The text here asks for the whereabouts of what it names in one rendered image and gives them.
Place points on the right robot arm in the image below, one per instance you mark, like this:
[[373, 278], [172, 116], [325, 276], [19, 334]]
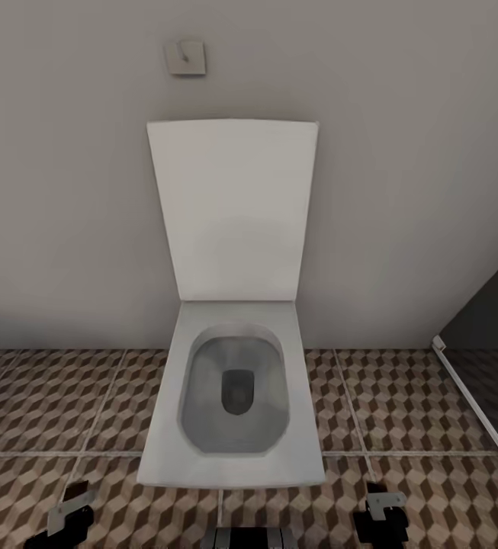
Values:
[[382, 524]]

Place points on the robot trunk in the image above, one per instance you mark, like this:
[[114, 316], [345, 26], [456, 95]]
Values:
[[248, 538]]

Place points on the mousetrap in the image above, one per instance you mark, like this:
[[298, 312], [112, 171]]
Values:
[[376, 487], [74, 490]]

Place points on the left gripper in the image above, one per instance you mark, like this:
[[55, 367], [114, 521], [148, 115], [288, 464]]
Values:
[[74, 532]]

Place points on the hook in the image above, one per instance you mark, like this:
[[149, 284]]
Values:
[[185, 57]]

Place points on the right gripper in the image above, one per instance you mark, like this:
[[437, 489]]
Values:
[[370, 530]]

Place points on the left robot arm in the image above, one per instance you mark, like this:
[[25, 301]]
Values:
[[62, 532]]

